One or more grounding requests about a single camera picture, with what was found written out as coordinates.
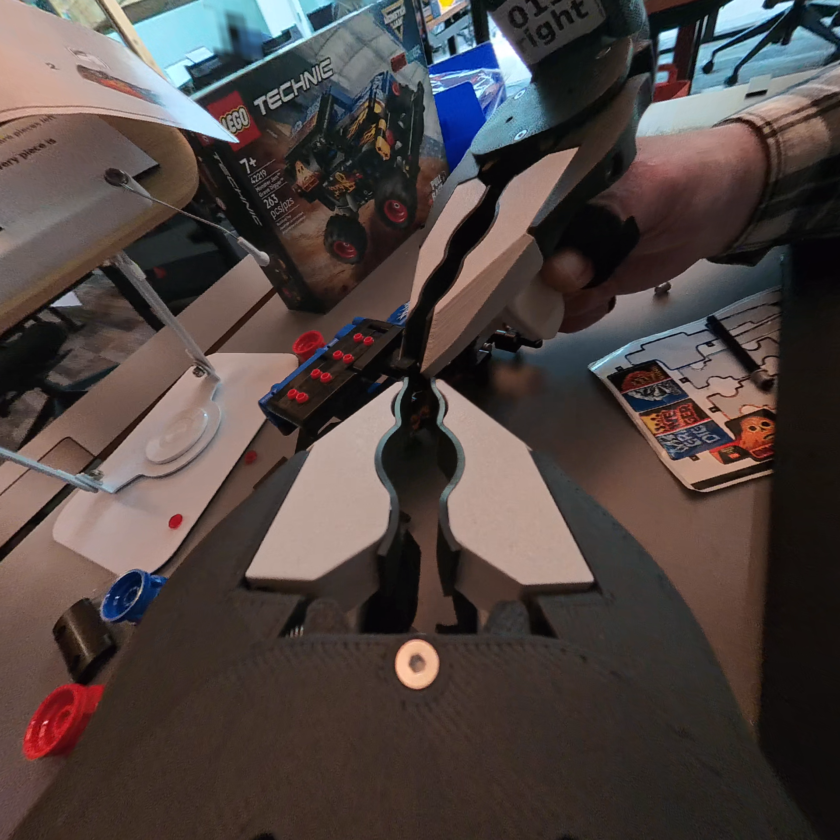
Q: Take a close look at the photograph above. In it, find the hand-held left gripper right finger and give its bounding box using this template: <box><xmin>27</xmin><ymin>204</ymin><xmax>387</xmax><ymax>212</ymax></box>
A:
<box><xmin>432</xmin><ymin>379</ymin><xmax>597</xmax><ymax>624</ymax></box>

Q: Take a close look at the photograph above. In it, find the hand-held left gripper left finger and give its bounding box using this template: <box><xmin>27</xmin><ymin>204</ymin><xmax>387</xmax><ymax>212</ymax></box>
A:
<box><xmin>244</xmin><ymin>379</ymin><xmax>410</xmax><ymax>631</ymax></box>

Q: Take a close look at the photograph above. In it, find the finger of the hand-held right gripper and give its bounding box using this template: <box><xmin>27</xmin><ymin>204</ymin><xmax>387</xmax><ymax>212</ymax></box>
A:
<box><xmin>412</xmin><ymin>146</ymin><xmax>581</xmax><ymax>376</ymax></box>
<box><xmin>402</xmin><ymin>178</ymin><xmax>492</xmax><ymax>368</ymax></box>

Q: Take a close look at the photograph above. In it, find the brick-built toy truck model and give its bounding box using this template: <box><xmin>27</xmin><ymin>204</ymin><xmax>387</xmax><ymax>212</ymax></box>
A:
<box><xmin>258</xmin><ymin>303</ymin><xmax>546</xmax><ymax>454</ymax></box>

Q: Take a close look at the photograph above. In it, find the person's right forearm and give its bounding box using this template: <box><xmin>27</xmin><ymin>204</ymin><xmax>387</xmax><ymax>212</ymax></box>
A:
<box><xmin>712</xmin><ymin>66</ymin><xmax>840</xmax><ymax>263</ymax></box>

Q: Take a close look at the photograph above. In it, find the person's right hand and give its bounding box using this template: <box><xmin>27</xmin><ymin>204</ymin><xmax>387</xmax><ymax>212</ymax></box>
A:
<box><xmin>543</xmin><ymin>123</ymin><xmax>769</xmax><ymax>333</ymax></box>

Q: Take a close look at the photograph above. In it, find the blue storage bin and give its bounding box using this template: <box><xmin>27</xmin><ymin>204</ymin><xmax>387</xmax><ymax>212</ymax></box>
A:
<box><xmin>430</xmin><ymin>42</ymin><xmax>526</xmax><ymax>178</ymax></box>

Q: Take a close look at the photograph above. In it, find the toy truck set box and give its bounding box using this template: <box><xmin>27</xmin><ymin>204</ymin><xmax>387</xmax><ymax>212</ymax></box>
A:
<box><xmin>187</xmin><ymin>0</ymin><xmax>450</xmax><ymax>312</ymax></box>

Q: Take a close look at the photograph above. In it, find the sticker sheet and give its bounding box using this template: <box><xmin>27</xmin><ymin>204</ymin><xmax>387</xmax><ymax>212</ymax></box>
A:
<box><xmin>589</xmin><ymin>285</ymin><xmax>785</xmax><ymax>493</ymax></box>

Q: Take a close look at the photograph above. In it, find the white book stand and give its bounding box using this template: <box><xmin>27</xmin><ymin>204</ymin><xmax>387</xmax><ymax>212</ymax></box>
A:
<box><xmin>0</xmin><ymin>112</ymin><xmax>299</xmax><ymax>575</ymax></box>

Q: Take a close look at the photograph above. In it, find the blue toy wheel rim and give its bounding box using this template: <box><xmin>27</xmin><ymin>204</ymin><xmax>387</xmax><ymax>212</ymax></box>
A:
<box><xmin>100</xmin><ymin>570</ymin><xmax>165</xmax><ymax>623</ymax></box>

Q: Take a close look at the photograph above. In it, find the black office chair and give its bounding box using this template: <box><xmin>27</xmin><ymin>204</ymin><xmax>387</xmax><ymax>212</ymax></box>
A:
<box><xmin>702</xmin><ymin>0</ymin><xmax>840</xmax><ymax>86</ymax></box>

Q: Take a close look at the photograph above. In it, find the black axle rod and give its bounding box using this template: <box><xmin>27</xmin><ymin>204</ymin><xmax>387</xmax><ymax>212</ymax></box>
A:
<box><xmin>706</xmin><ymin>315</ymin><xmax>777</xmax><ymax>389</ymax></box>

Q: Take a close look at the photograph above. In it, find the black connector piece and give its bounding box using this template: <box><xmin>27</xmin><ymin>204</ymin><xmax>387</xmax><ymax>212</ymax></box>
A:
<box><xmin>52</xmin><ymin>598</ymin><xmax>119</xmax><ymax>683</ymax></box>

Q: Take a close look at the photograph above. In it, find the black perforated chair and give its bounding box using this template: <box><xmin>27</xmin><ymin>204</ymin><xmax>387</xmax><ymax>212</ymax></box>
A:
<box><xmin>760</xmin><ymin>243</ymin><xmax>840</xmax><ymax>840</ymax></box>

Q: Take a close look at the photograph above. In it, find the printed paper sheet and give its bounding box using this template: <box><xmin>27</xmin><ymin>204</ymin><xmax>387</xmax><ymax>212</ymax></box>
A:
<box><xmin>0</xmin><ymin>115</ymin><xmax>161</xmax><ymax>227</ymax></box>

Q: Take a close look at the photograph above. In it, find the instruction booklet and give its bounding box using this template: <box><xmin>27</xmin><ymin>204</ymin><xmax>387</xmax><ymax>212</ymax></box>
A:
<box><xmin>0</xmin><ymin>0</ymin><xmax>240</xmax><ymax>145</ymax></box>

